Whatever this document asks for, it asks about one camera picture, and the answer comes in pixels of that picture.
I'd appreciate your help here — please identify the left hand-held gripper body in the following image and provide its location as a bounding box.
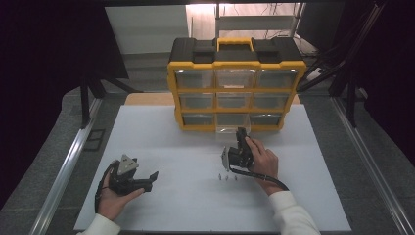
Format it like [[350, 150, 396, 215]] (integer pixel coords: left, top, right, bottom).
[[107, 154, 145, 197]]

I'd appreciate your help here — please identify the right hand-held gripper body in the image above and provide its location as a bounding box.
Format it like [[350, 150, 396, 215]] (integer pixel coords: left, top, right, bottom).
[[221, 145, 255, 173]]

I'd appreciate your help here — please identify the clear plastic parts drawer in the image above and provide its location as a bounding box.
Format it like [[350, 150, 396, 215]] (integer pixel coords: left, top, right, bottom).
[[214, 113, 253, 143]]

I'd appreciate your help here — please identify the yellow black organizer cabinet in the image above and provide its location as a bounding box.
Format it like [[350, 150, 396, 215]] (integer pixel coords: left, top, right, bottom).
[[166, 36, 307, 133]]

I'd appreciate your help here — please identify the person's left hand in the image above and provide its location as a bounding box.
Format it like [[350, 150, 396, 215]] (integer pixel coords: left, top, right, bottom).
[[97, 187, 146, 221]]

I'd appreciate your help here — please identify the person's right hand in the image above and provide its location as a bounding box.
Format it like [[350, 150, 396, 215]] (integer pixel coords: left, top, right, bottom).
[[245, 136, 285, 197]]

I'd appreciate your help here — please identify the white table cover sheet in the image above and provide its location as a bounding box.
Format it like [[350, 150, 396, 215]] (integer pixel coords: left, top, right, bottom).
[[73, 104, 352, 233]]

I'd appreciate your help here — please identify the grid of transparent bins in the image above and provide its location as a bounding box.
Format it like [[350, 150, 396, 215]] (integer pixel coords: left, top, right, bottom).
[[174, 68, 299, 126]]

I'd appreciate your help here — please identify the black metal stand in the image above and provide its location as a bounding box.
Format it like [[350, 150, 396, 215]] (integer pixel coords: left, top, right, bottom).
[[79, 72, 143, 129], [297, 0, 390, 128]]

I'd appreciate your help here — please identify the white power strip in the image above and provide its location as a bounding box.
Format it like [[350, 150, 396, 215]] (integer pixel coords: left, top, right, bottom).
[[305, 67, 323, 82]]

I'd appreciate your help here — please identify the metal shelf rack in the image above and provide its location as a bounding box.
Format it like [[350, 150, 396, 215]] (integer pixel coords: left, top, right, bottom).
[[214, 3, 306, 40]]

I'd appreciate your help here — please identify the dark curtain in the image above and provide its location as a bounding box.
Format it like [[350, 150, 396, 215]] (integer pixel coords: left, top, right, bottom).
[[342, 0, 415, 167], [0, 0, 130, 210]]

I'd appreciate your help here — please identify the white panel board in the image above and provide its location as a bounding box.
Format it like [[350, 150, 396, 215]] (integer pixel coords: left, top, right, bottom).
[[105, 4, 190, 55]]

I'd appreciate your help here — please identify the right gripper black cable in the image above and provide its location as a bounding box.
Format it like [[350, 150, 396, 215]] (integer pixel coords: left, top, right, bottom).
[[229, 165, 290, 192]]

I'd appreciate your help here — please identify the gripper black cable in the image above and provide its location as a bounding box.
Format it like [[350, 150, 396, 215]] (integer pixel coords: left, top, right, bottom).
[[229, 165, 290, 192], [94, 162, 115, 213]]

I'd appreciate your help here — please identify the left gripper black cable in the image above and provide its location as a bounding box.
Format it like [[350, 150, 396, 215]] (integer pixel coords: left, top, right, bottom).
[[94, 162, 115, 213]]

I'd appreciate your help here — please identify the small black frame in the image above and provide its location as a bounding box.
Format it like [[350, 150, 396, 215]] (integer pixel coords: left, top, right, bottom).
[[82, 128, 107, 152]]

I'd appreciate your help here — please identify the aluminium frame rail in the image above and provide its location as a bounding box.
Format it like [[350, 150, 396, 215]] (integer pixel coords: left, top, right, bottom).
[[30, 97, 103, 235], [331, 97, 415, 235]]

